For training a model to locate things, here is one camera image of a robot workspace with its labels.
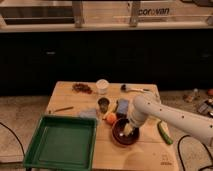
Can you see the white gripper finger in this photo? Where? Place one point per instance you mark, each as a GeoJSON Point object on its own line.
{"type": "Point", "coordinates": [128, 129]}

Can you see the dark brown bowl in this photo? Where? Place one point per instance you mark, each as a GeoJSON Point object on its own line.
{"type": "Point", "coordinates": [119, 135]}

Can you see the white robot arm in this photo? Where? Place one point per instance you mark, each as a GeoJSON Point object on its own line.
{"type": "Point", "coordinates": [199, 127]}

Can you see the green plastic tray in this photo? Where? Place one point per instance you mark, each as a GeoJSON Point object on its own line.
{"type": "Point", "coordinates": [62, 143]}

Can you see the orange fruit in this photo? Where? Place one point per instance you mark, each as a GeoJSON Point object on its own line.
{"type": "Point", "coordinates": [111, 118]}

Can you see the blue sponge block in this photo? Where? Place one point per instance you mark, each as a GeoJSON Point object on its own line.
{"type": "Point", "coordinates": [122, 107]}

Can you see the yellow banana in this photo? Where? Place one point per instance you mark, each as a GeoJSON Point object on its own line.
{"type": "Point", "coordinates": [111, 109]}

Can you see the green cucumber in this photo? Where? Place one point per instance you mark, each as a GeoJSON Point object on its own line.
{"type": "Point", "coordinates": [163, 134]}

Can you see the dark metal cup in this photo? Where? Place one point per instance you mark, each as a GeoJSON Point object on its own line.
{"type": "Point", "coordinates": [103, 104]}

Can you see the white paper cup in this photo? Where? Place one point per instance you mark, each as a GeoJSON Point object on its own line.
{"type": "Point", "coordinates": [102, 86]}

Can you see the wooden stick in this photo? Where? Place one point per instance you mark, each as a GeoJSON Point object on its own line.
{"type": "Point", "coordinates": [61, 109]}

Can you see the clutter items on floor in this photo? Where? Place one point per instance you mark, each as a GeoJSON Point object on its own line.
{"type": "Point", "coordinates": [203, 106]}

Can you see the wooden shelf frame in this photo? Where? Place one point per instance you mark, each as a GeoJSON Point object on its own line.
{"type": "Point", "coordinates": [101, 15]}

